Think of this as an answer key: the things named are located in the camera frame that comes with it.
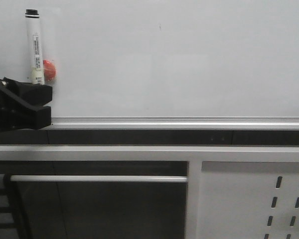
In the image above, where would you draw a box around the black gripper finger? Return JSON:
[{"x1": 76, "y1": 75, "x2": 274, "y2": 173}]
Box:
[
  {"x1": 2, "y1": 77, "x2": 52, "y2": 106},
  {"x1": 7, "y1": 93, "x2": 51, "y2": 130}
]

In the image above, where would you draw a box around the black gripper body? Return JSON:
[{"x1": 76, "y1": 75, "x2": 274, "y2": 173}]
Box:
[{"x1": 0, "y1": 77, "x2": 21, "y2": 132}]

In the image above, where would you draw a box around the red round magnet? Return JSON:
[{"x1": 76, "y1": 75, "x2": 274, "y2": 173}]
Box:
[{"x1": 43, "y1": 60, "x2": 56, "y2": 82}]

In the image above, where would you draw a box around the white whiteboard marker pen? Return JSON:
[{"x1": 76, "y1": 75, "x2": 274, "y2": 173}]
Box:
[{"x1": 25, "y1": 9, "x2": 45, "y2": 85}]

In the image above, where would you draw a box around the large white whiteboard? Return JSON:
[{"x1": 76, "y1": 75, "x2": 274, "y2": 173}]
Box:
[{"x1": 0, "y1": 0, "x2": 299, "y2": 130}]

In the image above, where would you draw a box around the white metal whiteboard stand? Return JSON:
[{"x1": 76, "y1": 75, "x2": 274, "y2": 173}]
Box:
[{"x1": 0, "y1": 145, "x2": 299, "y2": 239}]

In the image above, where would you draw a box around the white perforated metal panel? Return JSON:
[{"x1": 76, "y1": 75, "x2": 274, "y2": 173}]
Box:
[{"x1": 197, "y1": 162, "x2": 299, "y2": 239}]

